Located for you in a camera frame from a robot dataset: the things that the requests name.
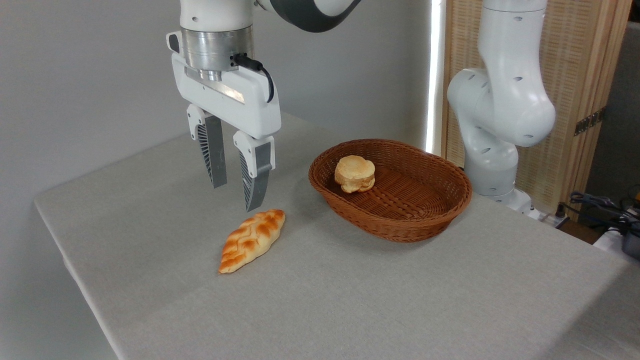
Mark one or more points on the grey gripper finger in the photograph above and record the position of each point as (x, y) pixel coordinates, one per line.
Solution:
(256, 175)
(214, 150)

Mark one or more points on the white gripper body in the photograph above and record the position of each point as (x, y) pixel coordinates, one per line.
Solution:
(235, 102)

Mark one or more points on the braided golden bread loaf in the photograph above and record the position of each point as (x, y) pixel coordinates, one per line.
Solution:
(250, 240)

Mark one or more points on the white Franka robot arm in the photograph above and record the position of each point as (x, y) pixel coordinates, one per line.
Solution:
(505, 100)

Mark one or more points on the round pale bread bun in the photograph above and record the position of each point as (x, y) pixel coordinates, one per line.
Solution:
(355, 174)

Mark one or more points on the brown wicker oval basket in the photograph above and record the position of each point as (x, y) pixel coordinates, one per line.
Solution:
(415, 205)

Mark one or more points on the grey tablecloth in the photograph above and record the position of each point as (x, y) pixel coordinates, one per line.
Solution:
(350, 300)

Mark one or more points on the dark metal screen hinge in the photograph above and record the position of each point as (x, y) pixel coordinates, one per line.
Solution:
(589, 121)

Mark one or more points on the wooden bamboo folding screen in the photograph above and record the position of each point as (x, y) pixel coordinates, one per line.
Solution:
(575, 55)

